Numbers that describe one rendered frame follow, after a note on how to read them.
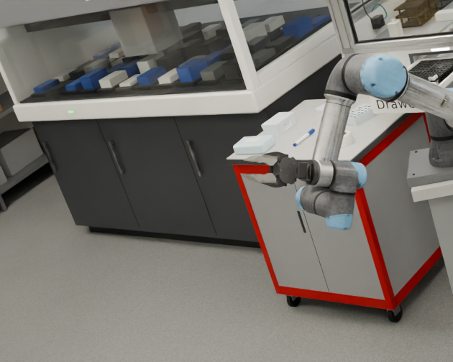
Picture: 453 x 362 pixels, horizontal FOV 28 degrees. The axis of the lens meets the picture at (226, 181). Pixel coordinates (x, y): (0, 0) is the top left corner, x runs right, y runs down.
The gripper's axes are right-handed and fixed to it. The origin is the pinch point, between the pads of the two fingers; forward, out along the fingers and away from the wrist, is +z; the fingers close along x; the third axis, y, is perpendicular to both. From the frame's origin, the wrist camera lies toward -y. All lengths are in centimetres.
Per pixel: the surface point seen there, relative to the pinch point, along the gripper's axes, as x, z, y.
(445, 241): -19, -81, 29
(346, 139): 16, -67, 77
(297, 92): 42, -79, 156
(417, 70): 45, -95, 77
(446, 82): 38, -97, 58
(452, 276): -31, -86, 32
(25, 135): 30, 12, 456
